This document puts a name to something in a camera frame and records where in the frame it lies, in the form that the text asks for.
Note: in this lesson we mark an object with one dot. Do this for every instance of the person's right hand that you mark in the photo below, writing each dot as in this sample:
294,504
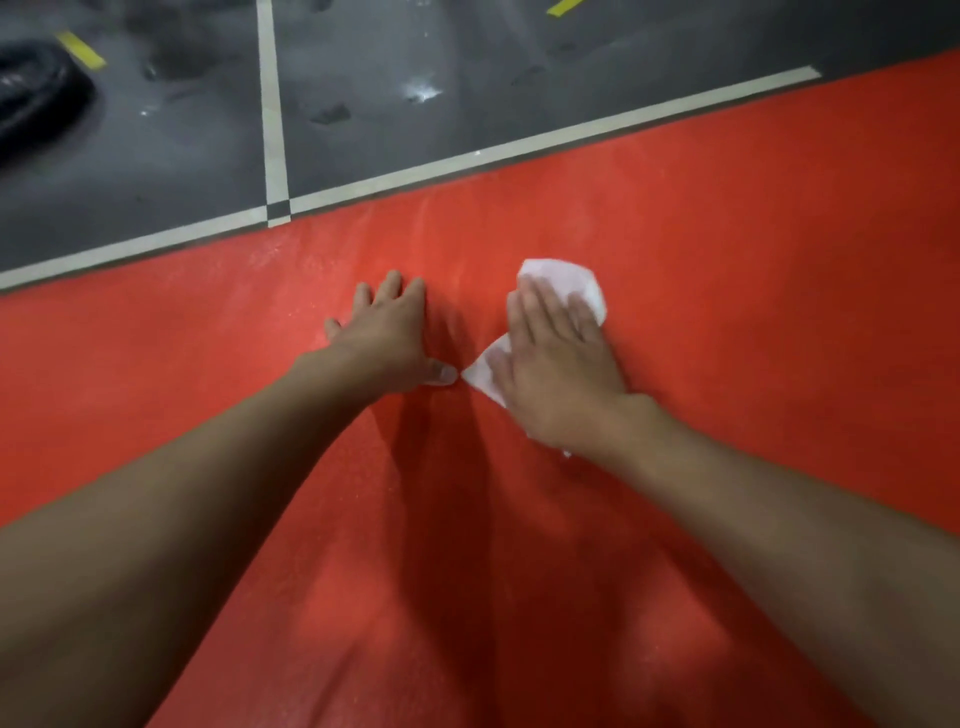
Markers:
562,375

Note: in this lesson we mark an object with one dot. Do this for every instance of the person's left hand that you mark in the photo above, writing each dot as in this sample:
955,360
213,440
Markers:
386,337

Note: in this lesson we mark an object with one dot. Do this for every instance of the white wet wipe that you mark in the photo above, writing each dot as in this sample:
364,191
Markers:
570,274

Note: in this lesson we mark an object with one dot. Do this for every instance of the red mat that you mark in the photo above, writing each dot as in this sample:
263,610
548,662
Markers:
750,262

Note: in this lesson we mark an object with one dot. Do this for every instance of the person's left forearm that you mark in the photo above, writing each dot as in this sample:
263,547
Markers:
165,540

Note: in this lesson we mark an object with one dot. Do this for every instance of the person's right forearm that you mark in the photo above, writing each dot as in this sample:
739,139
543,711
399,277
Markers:
810,555

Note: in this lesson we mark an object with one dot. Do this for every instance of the yellow tape strip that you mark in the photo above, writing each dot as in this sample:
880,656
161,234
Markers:
81,51
564,6

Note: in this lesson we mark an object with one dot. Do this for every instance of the black weight plate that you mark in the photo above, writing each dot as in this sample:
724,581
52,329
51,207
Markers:
41,94

